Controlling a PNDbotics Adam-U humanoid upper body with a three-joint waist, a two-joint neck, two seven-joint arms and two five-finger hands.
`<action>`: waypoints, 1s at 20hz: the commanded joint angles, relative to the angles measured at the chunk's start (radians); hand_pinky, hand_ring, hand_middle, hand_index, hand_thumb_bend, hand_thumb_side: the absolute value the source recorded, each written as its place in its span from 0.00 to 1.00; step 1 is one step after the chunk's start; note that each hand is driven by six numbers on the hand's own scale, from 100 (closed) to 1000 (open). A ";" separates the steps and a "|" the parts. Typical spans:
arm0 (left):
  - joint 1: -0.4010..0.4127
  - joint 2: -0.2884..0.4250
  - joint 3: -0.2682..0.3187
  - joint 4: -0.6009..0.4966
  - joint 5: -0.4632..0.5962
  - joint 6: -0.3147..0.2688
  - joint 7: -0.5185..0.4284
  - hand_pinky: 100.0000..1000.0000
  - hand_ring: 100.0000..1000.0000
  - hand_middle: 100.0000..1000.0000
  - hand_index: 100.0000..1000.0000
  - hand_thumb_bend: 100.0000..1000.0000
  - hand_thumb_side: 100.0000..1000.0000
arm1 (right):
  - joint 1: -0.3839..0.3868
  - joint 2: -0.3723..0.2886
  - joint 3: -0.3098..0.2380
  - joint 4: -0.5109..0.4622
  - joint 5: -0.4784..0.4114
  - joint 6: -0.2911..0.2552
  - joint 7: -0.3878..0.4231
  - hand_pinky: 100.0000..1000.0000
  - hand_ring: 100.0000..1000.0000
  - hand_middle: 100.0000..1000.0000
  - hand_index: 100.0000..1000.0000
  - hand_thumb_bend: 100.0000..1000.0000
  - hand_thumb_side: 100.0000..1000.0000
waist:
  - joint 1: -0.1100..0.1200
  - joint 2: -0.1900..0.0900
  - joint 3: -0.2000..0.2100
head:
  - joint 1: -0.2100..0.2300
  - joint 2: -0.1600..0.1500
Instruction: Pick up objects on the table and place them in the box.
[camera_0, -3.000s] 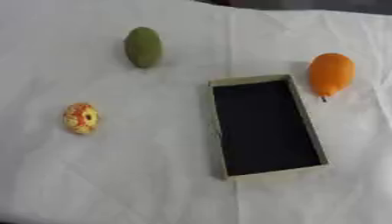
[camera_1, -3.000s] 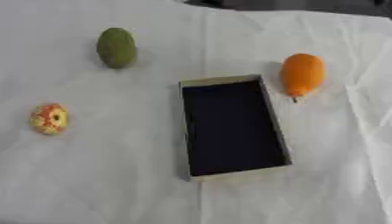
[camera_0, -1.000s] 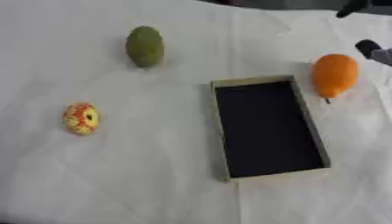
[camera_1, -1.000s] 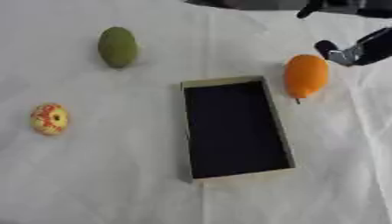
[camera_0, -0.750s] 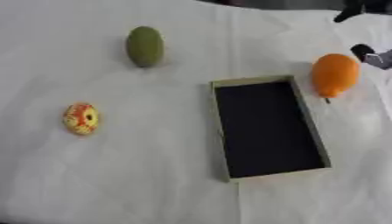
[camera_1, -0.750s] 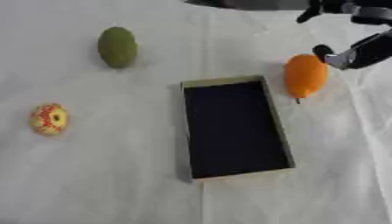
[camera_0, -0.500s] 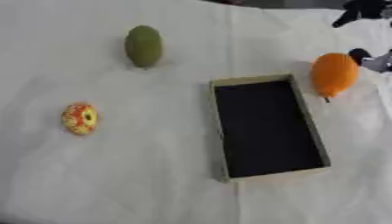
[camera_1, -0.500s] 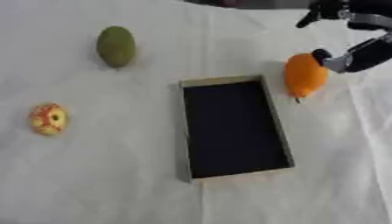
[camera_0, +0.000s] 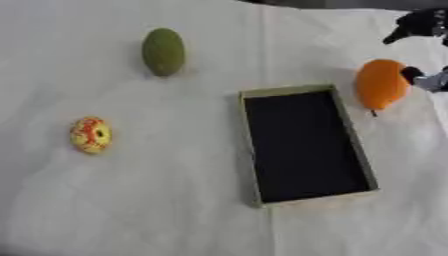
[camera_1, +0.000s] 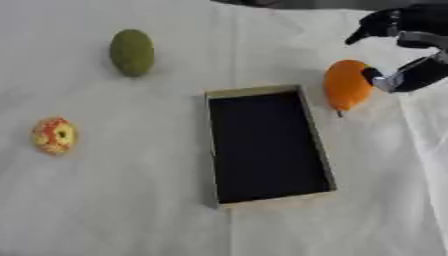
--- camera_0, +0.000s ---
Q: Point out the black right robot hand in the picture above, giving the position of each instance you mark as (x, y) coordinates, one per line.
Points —
(421, 22)

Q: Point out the tan box with black inside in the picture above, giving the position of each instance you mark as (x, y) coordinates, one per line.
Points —
(306, 144)

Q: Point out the orange toy fruit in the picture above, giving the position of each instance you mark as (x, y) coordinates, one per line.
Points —
(380, 83)

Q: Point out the green oval toy fruit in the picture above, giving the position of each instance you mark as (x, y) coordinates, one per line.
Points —
(163, 51)

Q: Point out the yellow and red toy apple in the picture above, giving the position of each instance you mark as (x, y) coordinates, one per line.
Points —
(90, 134)

